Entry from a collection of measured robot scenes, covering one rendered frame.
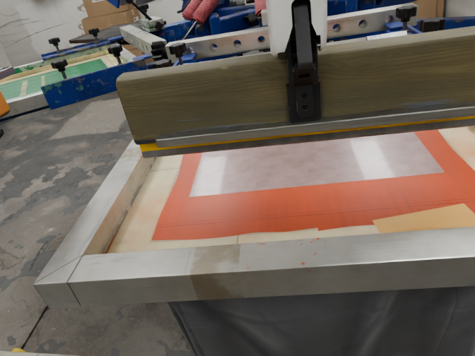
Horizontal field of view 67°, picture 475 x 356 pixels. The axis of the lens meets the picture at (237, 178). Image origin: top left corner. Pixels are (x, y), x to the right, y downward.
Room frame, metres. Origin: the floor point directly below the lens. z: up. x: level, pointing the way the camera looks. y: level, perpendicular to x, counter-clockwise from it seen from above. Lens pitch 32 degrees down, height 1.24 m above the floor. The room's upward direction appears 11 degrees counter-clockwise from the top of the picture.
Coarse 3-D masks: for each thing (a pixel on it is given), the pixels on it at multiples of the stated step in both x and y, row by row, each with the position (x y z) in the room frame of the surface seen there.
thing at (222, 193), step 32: (192, 160) 0.53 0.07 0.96; (224, 160) 0.51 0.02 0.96; (256, 160) 0.49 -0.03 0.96; (288, 160) 0.47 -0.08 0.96; (192, 192) 0.44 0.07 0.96; (224, 192) 0.42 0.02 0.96; (256, 192) 0.41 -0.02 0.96; (288, 192) 0.39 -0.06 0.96; (160, 224) 0.38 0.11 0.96; (192, 224) 0.37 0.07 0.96; (224, 224) 0.35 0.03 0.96; (256, 224) 0.34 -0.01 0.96; (288, 224) 0.33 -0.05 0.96
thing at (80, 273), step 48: (96, 192) 0.43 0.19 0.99; (96, 240) 0.33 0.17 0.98; (288, 240) 0.26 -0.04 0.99; (336, 240) 0.25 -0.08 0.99; (384, 240) 0.24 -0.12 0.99; (432, 240) 0.23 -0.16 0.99; (48, 288) 0.27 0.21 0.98; (96, 288) 0.26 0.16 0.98; (144, 288) 0.25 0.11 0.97; (192, 288) 0.25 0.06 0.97; (240, 288) 0.24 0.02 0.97; (288, 288) 0.23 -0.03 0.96; (336, 288) 0.22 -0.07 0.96; (384, 288) 0.21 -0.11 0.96
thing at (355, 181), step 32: (320, 160) 0.46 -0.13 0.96; (352, 160) 0.44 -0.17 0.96; (384, 160) 0.42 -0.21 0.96; (416, 160) 0.41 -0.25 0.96; (448, 160) 0.39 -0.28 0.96; (320, 192) 0.38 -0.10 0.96; (352, 192) 0.37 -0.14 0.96; (384, 192) 0.35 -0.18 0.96; (416, 192) 0.34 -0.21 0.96; (448, 192) 0.33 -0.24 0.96; (320, 224) 0.32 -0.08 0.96; (352, 224) 0.31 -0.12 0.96
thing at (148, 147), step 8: (432, 120) 0.33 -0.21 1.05; (440, 120) 0.33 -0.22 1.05; (448, 120) 0.33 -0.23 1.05; (360, 128) 0.34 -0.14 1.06; (368, 128) 0.34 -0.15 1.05; (272, 136) 0.36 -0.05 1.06; (280, 136) 0.36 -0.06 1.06; (288, 136) 0.36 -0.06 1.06; (144, 144) 0.39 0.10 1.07; (152, 144) 0.38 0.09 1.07; (200, 144) 0.37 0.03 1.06; (208, 144) 0.37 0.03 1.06
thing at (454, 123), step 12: (456, 120) 0.33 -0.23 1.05; (468, 120) 0.32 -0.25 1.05; (336, 132) 0.35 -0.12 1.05; (348, 132) 0.34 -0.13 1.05; (360, 132) 0.34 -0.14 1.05; (372, 132) 0.34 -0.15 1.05; (384, 132) 0.34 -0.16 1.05; (396, 132) 0.34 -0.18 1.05; (408, 132) 0.34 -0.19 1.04; (216, 144) 0.37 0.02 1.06; (228, 144) 0.37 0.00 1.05; (240, 144) 0.37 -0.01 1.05; (252, 144) 0.36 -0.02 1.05; (264, 144) 0.36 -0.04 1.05; (276, 144) 0.36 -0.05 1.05; (144, 156) 0.39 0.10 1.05; (156, 156) 0.38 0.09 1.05
